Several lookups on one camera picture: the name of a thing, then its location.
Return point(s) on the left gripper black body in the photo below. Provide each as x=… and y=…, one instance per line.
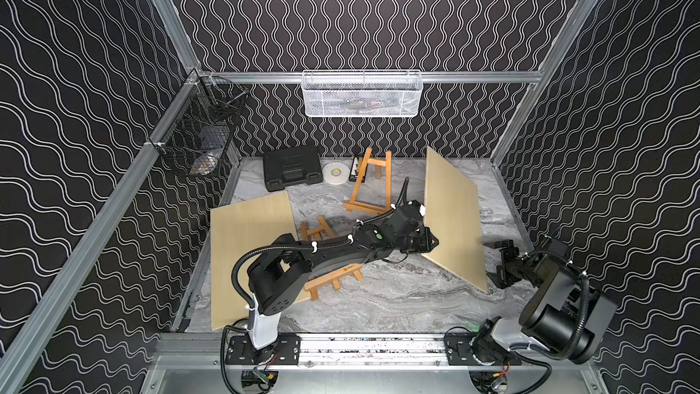
x=425, y=238

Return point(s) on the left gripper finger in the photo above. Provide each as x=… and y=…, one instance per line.
x=422, y=248
x=429, y=237

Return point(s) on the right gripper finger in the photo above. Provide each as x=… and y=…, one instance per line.
x=498, y=278
x=508, y=245

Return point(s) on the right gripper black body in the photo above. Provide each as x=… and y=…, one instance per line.
x=513, y=267

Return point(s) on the wooden easel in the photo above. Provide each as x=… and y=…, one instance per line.
x=318, y=233
x=372, y=192

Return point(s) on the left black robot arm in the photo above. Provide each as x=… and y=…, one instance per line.
x=269, y=278

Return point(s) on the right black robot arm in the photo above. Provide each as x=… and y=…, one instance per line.
x=565, y=319

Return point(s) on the small black tray box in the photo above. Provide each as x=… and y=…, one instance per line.
x=354, y=170

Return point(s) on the white tape roll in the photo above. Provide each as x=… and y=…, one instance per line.
x=336, y=173

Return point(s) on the black plastic tool case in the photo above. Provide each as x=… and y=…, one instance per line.
x=291, y=166

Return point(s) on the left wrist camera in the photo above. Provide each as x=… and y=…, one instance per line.
x=419, y=208

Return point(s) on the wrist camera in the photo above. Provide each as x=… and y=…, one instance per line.
x=419, y=208
x=557, y=247

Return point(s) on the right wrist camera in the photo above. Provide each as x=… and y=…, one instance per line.
x=557, y=247

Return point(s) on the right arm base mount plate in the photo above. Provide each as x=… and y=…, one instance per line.
x=470, y=350

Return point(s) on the white wire mesh basket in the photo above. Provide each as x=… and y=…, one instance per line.
x=362, y=93

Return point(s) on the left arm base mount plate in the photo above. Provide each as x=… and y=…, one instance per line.
x=241, y=352

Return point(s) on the black wire mesh basket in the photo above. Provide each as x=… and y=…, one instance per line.
x=198, y=136

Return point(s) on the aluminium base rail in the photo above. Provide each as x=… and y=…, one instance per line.
x=357, y=363

